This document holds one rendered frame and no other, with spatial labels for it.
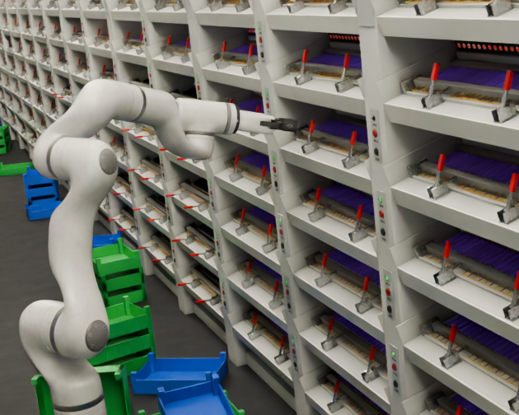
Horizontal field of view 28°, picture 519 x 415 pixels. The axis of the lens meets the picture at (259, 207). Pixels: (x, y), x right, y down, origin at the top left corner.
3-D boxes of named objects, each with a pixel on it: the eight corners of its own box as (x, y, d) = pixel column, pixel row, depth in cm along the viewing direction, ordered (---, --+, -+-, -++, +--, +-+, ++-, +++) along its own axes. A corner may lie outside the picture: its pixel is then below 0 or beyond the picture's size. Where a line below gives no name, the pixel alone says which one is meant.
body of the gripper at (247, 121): (222, 131, 278) (261, 134, 282) (234, 135, 268) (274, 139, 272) (226, 103, 277) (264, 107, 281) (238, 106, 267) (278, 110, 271)
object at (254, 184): (279, 218, 312) (263, 178, 308) (218, 186, 368) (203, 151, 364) (336, 188, 317) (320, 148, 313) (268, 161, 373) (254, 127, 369)
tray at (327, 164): (377, 197, 243) (364, 160, 240) (284, 161, 299) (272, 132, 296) (448, 160, 248) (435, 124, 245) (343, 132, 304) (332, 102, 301)
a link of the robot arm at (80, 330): (67, 349, 245) (117, 360, 235) (29, 354, 235) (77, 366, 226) (81, 138, 243) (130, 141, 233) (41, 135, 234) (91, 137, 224)
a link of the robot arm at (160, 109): (140, 151, 245) (220, 161, 270) (144, 83, 246) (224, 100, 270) (113, 150, 251) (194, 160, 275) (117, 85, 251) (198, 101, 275)
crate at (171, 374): (133, 394, 369) (129, 373, 367) (151, 371, 387) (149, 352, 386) (212, 394, 361) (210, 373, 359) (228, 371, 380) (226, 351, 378)
